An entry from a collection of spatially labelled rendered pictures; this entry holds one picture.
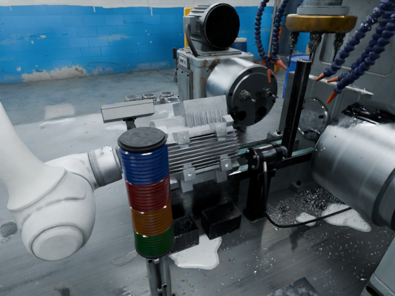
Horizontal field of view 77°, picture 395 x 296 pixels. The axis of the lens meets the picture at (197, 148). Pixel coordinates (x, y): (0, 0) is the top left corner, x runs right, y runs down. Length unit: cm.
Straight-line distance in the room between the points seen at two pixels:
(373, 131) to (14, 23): 601
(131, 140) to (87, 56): 588
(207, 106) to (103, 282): 49
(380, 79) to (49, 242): 93
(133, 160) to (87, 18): 585
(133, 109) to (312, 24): 57
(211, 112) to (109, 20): 557
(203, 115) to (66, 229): 40
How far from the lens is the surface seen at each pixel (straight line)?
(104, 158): 61
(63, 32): 611
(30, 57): 622
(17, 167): 47
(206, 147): 61
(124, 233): 77
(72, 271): 74
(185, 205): 72
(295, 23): 79
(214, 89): 104
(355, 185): 61
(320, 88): 92
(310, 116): 95
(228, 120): 66
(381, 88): 95
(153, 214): 35
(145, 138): 31
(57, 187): 47
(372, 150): 60
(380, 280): 67
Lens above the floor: 136
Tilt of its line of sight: 30 degrees down
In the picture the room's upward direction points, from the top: straight up
